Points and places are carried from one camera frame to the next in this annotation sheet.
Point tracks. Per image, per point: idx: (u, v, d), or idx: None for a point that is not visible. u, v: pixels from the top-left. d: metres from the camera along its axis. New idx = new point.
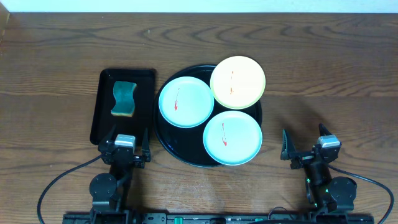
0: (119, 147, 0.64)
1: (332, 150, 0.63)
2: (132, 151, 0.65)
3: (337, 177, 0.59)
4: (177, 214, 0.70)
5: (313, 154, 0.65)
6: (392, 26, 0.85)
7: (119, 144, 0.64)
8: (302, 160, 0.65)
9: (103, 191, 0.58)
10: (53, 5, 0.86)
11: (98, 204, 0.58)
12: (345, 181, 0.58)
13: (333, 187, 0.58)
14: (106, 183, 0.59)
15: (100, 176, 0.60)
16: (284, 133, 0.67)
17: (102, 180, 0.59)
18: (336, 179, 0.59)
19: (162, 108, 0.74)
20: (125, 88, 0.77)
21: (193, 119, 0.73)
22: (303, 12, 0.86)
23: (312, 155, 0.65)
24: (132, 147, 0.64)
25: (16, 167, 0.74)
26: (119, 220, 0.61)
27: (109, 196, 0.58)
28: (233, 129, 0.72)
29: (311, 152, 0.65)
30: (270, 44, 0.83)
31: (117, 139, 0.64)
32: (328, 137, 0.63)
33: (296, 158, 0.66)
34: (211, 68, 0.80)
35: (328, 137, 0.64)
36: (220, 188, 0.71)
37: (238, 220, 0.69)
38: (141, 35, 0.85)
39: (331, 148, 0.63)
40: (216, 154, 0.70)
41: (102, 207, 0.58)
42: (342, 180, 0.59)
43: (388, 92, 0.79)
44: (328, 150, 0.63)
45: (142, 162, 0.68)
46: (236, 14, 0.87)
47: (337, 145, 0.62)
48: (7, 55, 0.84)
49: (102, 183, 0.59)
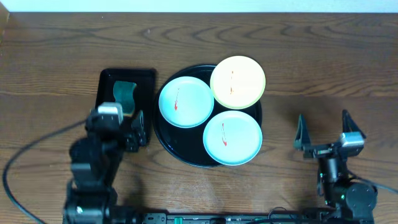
0: (102, 114, 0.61)
1: (353, 149, 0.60)
2: (116, 119, 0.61)
3: (357, 184, 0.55)
4: (177, 214, 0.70)
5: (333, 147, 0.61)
6: (392, 25, 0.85)
7: (102, 112, 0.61)
8: (318, 155, 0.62)
9: (84, 154, 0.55)
10: (52, 5, 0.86)
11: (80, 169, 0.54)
12: (365, 188, 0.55)
13: (350, 195, 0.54)
14: (88, 146, 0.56)
15: (83, 139, 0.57)
16: (301, 121, 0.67)
17: (85, 143, 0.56)
18: (355, 186, 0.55)
19: (162, 109, 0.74)
20: (124, 88, 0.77)
21: (194, 119, 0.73)
22: (303, 12, 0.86)
23: (329, 152, 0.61)
24: (116, 114, 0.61)
25: (16, 166, 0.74)
26: (98, 196, 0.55)
27: (89, 159, 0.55)
28: (233, 129, 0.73)
29: (329, 148, 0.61)
30: (270, 44, 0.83)
31: (100, 106, 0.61)
32: (351, 135, 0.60)
33: (309, 152, 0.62)
34: (211, 68, 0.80)
35: (351, 134, 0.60)
36: (220, 188, 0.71)
37: (238, 220, 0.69)
38: (141, 35, 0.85)
39: (353, 147, 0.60)
40: (217, 154, 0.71)
41: (84, 173, 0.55)
42: (362, 188, 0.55)
43: (388, 92, 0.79)
44: (347, 149, 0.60)
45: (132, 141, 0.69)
46: (236, 13, 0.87)
47: (360, 145, 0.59)
48: (7, 55, 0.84)
49: (84, 146, 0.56)
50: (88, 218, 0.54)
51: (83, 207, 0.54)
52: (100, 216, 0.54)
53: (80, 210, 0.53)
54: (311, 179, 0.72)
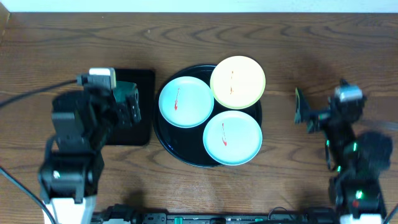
0: (92, 77, 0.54)
1: (352, 104, 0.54)
2: (110, 83, 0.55)
3: (367, 132, 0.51)
4: (177, 214, 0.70)
5: (330, 108, 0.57)
6: (392, 25, 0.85)
7: (93, 74, 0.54)
8: (319, 121, 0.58)
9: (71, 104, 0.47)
10: (53, 5, 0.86)
11: (60, 124, 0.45)
12: (377, 136, 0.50)
13: (363, 143, 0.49)
14: (75, 97, 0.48)
15: (69, 92, 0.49)
16: (298, 94, 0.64)
17: (72, 94, 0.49)
18: (366, 134, 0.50)
19: (162, 109, 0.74)
20: (124, 88, 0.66)
21: (194, 119, 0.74)
22: (303, 12, 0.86)
23: (329, 114, 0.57)
24: (110, 76, 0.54)
25: (16, 167, 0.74)
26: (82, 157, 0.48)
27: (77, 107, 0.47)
28: (233, 129, 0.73)
29: (328, 110, 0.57)
30: (270, 44, 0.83)
31: (91, 68, 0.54)
32: (347, 88, 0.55)
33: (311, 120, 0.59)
34: (211, 68, 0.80)
35: (347, 88, 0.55)
36: (220, 188, 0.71)
37: (238, 220, 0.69)
38: (141, 35, 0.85)
39: (352, 101, 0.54)
40: (217, 154, 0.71)
41: (66, 129, 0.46)
42: (374, 135, 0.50)
43: (388, 93, 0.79)
44: (347, 104, 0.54)
45: (125, 115, 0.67)
46: (236, 13, 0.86)
47: (359, 97, 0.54)
48: (7, 55, 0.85)
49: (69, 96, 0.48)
50: (68, 185, 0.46)
51: (61, 171, 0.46)
52: (81, 182, 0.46)
53: (57, 175, 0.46)
54: (311, 179, 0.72)
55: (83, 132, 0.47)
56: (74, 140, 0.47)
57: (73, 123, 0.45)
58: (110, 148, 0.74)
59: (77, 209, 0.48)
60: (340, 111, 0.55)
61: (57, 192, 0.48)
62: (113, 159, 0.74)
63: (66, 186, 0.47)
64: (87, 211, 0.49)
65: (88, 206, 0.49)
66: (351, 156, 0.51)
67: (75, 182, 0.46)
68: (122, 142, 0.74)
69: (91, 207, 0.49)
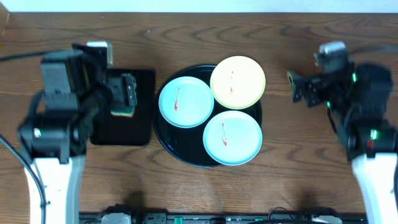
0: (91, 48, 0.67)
1: (339, 55, 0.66)
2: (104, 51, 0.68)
3: (362, 65, 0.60)
4: (177, 214, 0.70)
5: (321, 73, 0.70)
6: (392, 26, 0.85)
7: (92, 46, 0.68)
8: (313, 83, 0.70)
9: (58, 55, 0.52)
10: (52, 5, 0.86)
11: (50, 76, 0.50)
12: (372, 66, 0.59)
13: (360, 73, 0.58)
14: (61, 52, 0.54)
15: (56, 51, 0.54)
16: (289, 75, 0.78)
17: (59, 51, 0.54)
18: (361, 66, 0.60)
19: (162, 109, 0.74)
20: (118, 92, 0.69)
21: (194, 119, 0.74)
22: (303, 12, 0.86)
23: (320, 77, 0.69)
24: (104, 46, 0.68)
25: (15, 167, 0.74)
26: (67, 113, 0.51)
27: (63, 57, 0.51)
28: (233, 129, 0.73)
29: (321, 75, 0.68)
30: (270, 44, 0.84)
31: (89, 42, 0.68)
32: (332, 45, 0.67)
33: (306, 85, 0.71)
34: (211, 68, 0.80)
35: (331, 45, 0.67)
36: (220, 188, 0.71)
37: (238, 220, 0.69)
38: (141, 35, 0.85)
39: (337, 52, 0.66)
40: (217, 154, 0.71)
41: (55, 81, 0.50)
42: (370, 66, 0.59)
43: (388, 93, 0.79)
44: (334, 56, 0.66)
45: (120, 95, 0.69)
46: (236, 13, 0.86)
47: (340, 47, 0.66)
48: (7, 55, 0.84)
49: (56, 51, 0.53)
50: (50, 142, 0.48)
51: (42, 128, 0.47)
52: (66, 137, 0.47)
53: (38, 133, 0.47)
54: (311, 179, 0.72)
55: (71, 85, 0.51)
56: (62, 96, 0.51)
57: (63, 72, 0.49)
58: (110, 147, 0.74)
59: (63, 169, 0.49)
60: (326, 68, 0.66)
61: (39, 151, 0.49)
62: (113, 159, 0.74)
63: (49, 144, 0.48)
64: (74, 172, 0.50)
65: (75, 167, 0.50)
66: (355, 92, 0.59)
67: (58, 139, 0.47)
68: (122, 142, 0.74)
69: (77, 168, 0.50)
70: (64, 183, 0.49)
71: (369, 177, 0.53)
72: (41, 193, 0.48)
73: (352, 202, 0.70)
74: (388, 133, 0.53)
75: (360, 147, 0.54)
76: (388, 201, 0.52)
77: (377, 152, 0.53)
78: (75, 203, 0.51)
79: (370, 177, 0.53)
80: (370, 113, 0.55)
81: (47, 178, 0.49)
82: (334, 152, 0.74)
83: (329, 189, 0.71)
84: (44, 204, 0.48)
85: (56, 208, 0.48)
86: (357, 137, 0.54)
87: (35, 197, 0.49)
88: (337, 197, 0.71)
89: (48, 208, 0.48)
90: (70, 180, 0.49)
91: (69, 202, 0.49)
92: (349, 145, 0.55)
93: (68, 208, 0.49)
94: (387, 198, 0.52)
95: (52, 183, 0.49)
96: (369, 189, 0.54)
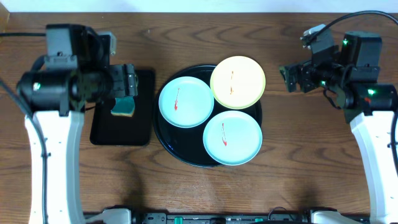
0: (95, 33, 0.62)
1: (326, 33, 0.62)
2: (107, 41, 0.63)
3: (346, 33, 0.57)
4: (177, 214, 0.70)
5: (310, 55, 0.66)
6: (392, 26, 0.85)
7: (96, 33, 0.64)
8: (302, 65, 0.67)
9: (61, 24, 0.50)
10: (52, 5, 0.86)
11: (53, 40, 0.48)
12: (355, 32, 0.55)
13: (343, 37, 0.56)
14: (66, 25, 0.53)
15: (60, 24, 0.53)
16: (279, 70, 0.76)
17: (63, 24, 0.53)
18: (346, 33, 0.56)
19: (161, 109, 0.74)
20: None
21: (194, 119, 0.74)
22: (303, 12, 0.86)
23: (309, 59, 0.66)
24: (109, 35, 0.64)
25: (16, 167, 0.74)
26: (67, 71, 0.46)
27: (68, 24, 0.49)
28: (233, 129, 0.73)
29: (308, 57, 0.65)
30: (270, 44, 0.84)
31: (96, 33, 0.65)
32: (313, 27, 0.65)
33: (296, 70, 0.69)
34: (211, 68, 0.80)
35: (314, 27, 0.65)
36: (220, 188, 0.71)
37: (238, 220, 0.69)
38: (141, 35, 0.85)
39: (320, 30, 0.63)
40: (217, 154, 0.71)
41: (58, 45, 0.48)
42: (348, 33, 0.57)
43: None
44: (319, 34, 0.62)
45: (121, 82, 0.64)
46: (236, 13, 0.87)
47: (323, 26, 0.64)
48: (7, 55, 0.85)
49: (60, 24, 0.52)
50: (48, 97, 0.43)
51: (41, 83, 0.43)
52: (64, 92, 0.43)
53: (37, 86, 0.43)
54: (311, 179, 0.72)
55: (73, 48, 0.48)
56: (63, 58, 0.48)
57: (66, 34, 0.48)
58: (110, 147, 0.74)
59: (61, 122, 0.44)
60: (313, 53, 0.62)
61: (37, 107, 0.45)
62: (112, 159, 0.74)
63: (47, 99, 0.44)
64: (74, 126, 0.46)
65: (74, 121, 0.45)
66: (347, 57, 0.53)
67: (56, 94, 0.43)
68: (122, 142, 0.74)
69: (77, 123, 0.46)
70: (64, 133, 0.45)
71: (367, 132, 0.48)
72: (41, 144, 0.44)
73: (352, 202, 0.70)
74: (385, 91, 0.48)
75: (356, 106, 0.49)
76: (388, 158, 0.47)
77: (373, 110, 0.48)
78: (75, 158, 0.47)
79: (370, 132, 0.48)
80: (362, 72, 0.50)
81: (47, 130, 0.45)
82: (334, 152, 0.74)
83: (329, 189, 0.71)
84: (45, 156, 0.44)
85: (57, 161, 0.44)
86: (352, 96, 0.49)
87: (35, 150, 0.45)
88: (337, 197, 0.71)
89: (49, 160, 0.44)
90: (69, 134, 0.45)
91: (69, 157, 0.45)
92: (346, 104, 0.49)
93: (68, 163, 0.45)
94: (386, 154, 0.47)
95: (52, 135, 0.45)
96: (367, 144, 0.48)
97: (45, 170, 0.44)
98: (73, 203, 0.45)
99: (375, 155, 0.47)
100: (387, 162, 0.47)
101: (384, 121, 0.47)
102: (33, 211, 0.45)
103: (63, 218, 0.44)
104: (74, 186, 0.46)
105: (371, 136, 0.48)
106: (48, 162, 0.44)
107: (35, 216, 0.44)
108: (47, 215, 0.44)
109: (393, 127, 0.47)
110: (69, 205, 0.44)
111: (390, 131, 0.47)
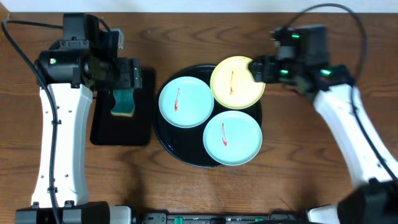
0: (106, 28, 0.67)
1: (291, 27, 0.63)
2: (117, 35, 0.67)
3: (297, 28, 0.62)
4: (177, 214, 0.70)
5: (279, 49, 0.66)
6: (392, 26, 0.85)
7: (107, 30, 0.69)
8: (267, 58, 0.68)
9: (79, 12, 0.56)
10: (52, 6, 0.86)
11: (69, 23, 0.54)
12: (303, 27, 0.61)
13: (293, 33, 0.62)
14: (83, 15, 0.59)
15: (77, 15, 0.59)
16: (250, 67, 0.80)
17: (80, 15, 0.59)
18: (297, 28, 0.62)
19: (162, 109, 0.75)
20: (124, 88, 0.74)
21: (194, 118, 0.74)
22: (303, 12, 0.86)
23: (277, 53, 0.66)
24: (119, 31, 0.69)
25: (16, 167, 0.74)
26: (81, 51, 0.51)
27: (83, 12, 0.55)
28: (233, 129, 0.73)
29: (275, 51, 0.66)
30: (270, 44, 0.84)
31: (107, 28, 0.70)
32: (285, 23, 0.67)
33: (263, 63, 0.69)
34: (211, 68, 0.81)
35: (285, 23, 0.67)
36: (220, 188, 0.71)
37: (238, 220, 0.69)
38: (141, 35, 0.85)
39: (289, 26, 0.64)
40: (217, 154, 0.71)
41: (73, 30, 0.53)
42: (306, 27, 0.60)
43: (388, 93, 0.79)
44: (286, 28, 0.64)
45: (127, 73, 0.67)
46: (236, 13, 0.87)
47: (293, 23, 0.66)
48: (7, 55, 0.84)
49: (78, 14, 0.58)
50: (63, 71, 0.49)
51: (58, 58, 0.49)
52: (77, 67, 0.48)
53: (53, 61, 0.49)
54: (311, 179, 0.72)
55: (86, 35, 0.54)
56: (76, 43, 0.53)
57: (81, 22, 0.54)
58: (110, 147, 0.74)
59: (73, 92, 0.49)
60: (280, 52, 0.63)
61: (52, 81, 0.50)
62: (112, 159, 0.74)
63: (62, 73, 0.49)
64: (84, 99, 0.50)
65: (84, 94, 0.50)
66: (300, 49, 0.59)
67: (71, 68, 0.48)
68: (122, 142, 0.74)
69: (86, 96, 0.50)
70: (73, 102, 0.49)
71: (330, 106, 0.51)
72: (53, 111, 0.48)
73: None
74: (335, 68, 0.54)
75: (316, 87, 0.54)
76: (352, 124, 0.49)
77: (331, 86, 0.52)
78: (83, 129, 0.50)
79: (333, 105, 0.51)
80: (316, 57, 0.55)
81: (60, 99, 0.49)
82: (334, 152, 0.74)
83: (329, 189, 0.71)
84: (55, 122, 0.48)
85: (66, 128, 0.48)
86: (311, 79, 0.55)
87: (48, 117, 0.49)
88: (337, 197, 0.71)
89: (60, 127, 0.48)
90: (79, 104, 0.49)
91: (77, 126, 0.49)
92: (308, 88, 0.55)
93: (75, 133, 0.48)
94: (349, 120, 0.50)
95: (63, 104, 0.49)
96: (334, 116, 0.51)
97: (54, 136, 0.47)
98: (78, 170, 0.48)
99: (342, 124, 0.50)
100: (353, 127, 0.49)
101: (341, 94, 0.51)
102: (40, 176, 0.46)
103: (68, 182, 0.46)
104: (80, 154, 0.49)
105: (334, 108, 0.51)
106: (58, 129, 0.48)
107: (41, 182, 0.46)
108: (54, 179, 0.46)
109: (351, 97, 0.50)
110: (74, 170, 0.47)
111: (351, 101, 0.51)
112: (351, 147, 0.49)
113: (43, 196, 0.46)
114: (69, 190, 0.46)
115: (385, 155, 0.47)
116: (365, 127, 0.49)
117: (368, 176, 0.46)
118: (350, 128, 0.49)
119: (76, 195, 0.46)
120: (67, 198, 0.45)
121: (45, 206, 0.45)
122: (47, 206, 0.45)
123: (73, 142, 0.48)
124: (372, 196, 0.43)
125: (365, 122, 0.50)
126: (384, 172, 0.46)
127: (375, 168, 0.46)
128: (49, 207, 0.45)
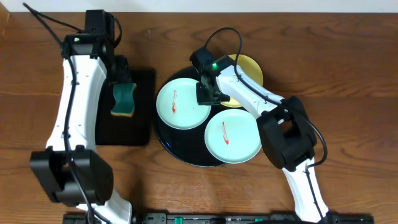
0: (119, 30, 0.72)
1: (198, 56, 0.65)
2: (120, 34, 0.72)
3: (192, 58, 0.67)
4: (177, 214, 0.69)
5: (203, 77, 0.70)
6: (392, 26, 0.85)
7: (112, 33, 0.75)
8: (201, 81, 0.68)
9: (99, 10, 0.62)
10: (51, 5, 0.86)
11: (90, 17, 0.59)
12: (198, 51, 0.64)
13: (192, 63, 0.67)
14: None
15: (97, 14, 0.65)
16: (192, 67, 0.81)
17: None
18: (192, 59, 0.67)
19: (163, 110, 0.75)
20: (124, 88, 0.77)
21: (194, 119, 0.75)
22: (303, 12, 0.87)
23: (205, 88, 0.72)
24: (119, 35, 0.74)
25: (16, 167, 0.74)
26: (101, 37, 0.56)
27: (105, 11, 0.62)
28: (233, 127, 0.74)
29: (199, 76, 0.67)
30: (270, 43, 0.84)
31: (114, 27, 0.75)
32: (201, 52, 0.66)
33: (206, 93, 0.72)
34: None
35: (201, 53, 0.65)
36: (220, 188, 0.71)
37: (238, 220, 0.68)
38: (141, 35, 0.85)
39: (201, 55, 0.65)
40: (220, 153, 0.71)
41: (92, 23, 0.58)
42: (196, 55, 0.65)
43: (388, 93, 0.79)
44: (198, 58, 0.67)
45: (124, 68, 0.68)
46: (236, 13, 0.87)
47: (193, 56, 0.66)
48: (7, 55, 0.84)
49: None
50: (86, 50, 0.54)
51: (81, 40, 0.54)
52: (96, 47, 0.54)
53: (77, 40, 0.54)
54: None
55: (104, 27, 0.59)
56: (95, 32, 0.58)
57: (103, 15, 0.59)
58: (110, 148, 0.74)
59: (92, 62, 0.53)
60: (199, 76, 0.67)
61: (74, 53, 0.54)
62: (113, 160, 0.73)
63: (83, 52, 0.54)
64: (99, 70, 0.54)
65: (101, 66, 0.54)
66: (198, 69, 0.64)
67: (91, 47, 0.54)
68: (122, 141, 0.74)
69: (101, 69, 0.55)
70: (91, 70, 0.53)
71: (225, 84, 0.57)
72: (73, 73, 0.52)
73: (352, 201, 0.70)
74: (223, 59, 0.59)
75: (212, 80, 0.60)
76: (240, 87, 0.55)
77: (221, 70, 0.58)
78: (95, 96, 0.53)
79: (226, 82, 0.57)
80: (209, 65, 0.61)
81: (79, 66, 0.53)
82: (335, 152, 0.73)
83: (329, 190, 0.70)
84: (74, 83, 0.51)
85: (83, 88, 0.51)
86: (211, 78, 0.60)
87: (67, 80, 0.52)
88: (337, 197, 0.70)
89: (77, 88, 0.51)
90: (96, 72, 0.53)
91: (92, 91, 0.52)
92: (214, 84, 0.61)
93: (91, 94, 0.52)
94: (238, 85, 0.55)
95: (82, 70, 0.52)
96: (230, 88, 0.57)
97: (73, 93, 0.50)
98: (89, 126, 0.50)
99: (236, 90, 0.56)
100: (242, 89, 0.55)
101: (229, 70, 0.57)
102: (55, 125, 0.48)
103: (80, 130, 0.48)
104: (91, 116, 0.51)
105: (227, 83, 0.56)
106: (76, 89, 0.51)
107: (56, 130, 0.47)
108: (69, 127, 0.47)
109: (234, 70, 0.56)
110: (87, 124, 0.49)
111: (234, 71, 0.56)
112: (246, 100, 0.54)
113: (56, 140, 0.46)
114: (81, 136, 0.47)
115: (268, 92, 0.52)
116: (254, 86, 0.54)
117: (261, 111, 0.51)
118: (241, 90, 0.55)
119: (86, 141, 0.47)
120: (78, 142, 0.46)
121: (58, 149, 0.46)
122: (60, 150, 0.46)
123: (87, 101, 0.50)
124: (265, 124, 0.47)
125: (253, 83, 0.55)
126: (272, 104, 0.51)
127: (263, 106, 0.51)
128: (61, 151, 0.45)
